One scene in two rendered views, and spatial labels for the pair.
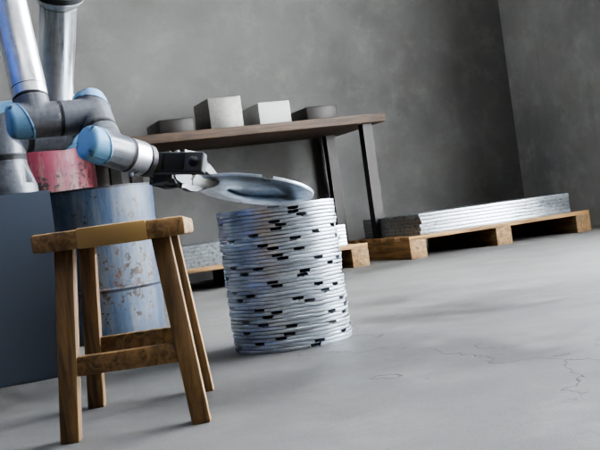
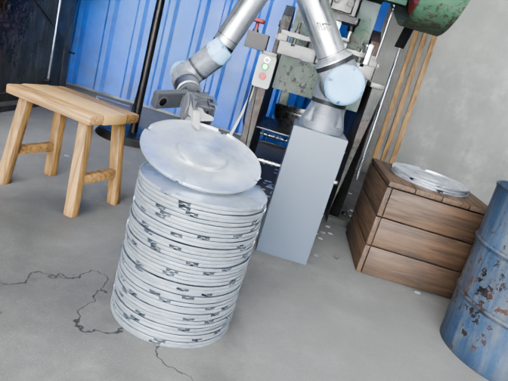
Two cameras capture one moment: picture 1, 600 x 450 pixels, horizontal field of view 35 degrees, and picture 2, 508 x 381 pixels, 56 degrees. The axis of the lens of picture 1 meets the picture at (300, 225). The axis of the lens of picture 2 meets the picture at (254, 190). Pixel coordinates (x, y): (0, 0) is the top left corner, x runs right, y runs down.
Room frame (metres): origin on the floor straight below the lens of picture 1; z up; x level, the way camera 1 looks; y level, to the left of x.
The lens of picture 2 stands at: (2.85, -0.85, 0.65)
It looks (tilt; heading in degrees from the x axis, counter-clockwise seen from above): 16 degrees down; 113
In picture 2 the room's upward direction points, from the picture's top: 16 degrees clockwise
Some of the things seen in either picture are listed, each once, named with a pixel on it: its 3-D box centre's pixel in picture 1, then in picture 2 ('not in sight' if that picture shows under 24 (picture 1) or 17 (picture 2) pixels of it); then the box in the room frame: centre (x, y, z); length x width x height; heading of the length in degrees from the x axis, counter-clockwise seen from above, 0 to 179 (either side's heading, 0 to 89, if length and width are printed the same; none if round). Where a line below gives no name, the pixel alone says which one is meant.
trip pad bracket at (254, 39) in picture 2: not in sight; (253, 53); (1.84, 1.09, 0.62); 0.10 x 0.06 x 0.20; 22
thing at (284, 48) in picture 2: not in sight; (323, 60); (2.05, 1.42, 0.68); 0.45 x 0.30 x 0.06; 22
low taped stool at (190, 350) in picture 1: (132, 320); (66, 147); (1.66, 0.31, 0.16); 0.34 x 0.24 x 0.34; 4
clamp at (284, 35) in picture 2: not in sight; (295, 32); (1.89, 1.36, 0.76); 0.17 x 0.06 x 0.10; 22
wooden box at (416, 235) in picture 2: not in sight; (411, 224); (2.72, 1.06, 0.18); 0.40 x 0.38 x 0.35; 112
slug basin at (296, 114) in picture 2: not in sight; (304, 123); (2.05, 1.42, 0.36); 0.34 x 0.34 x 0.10
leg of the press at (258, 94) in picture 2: not in sight; (259, 88); (1.75, 1.45, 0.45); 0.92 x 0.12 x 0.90; 112
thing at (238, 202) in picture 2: (274, 207); (204, 183); (2.35, 0.06, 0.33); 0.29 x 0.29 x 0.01
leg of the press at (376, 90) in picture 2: not in sight; (358, 118); (2.24, 1.65, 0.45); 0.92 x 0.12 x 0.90; 112
